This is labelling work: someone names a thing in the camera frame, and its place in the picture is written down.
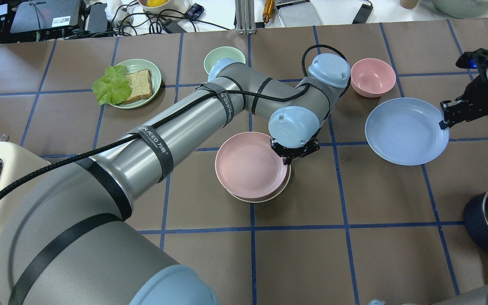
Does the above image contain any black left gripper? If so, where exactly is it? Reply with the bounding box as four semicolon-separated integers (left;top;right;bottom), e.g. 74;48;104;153
270;138;320;166

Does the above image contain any blue plate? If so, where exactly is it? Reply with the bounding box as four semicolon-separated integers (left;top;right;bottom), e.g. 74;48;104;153
365;98;449;166

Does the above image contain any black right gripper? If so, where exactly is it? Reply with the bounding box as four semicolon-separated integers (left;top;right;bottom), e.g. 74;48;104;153
439;49;488;130

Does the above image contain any dark blue saucepan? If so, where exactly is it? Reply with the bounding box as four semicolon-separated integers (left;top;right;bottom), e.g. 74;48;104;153
463;192;488;252

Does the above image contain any bread slice on plate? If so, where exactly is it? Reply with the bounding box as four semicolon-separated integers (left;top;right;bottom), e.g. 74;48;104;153
122;68;153;105

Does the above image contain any mint green plate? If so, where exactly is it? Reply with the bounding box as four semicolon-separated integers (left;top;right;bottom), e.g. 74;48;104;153
113;58;163;109

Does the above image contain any orange handled tool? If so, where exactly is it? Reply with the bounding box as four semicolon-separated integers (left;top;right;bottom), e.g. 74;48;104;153
262;0;275;23

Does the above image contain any pink bowl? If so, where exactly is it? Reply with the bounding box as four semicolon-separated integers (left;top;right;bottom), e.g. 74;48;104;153
350;58;397;98

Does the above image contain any white toaster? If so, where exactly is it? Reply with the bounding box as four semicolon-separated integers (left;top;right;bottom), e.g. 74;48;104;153
0;141;50;235

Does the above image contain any mint green bowl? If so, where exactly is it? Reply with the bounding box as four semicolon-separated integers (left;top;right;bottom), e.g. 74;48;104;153
203;46;247;74

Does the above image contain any green lettuce leaf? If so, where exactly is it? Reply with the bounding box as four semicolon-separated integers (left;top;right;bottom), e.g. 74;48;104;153
91;64;132;105

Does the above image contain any aluminium frame post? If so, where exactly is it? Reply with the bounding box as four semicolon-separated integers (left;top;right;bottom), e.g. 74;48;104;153
235;0;256;35

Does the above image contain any cream white plate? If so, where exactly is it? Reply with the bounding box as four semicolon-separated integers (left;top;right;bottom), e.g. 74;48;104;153
228;165;292;203

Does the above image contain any silver metal tin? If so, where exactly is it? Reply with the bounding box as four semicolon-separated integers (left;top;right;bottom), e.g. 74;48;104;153
275;0;323;27

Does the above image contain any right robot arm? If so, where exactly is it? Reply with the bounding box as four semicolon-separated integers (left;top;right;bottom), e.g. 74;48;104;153
365;49;488;252

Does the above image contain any black power adapter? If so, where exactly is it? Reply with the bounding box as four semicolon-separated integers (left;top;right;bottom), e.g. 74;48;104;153
352;2;374;24

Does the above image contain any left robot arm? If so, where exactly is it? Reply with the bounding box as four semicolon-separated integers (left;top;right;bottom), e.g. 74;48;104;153
0;46;351;305

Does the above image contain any black electronics box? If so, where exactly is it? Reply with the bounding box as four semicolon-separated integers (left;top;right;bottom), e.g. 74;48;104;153
10;0;86;33

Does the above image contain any pink plate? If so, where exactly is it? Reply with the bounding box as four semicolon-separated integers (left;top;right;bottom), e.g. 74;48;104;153
214;132;288;199

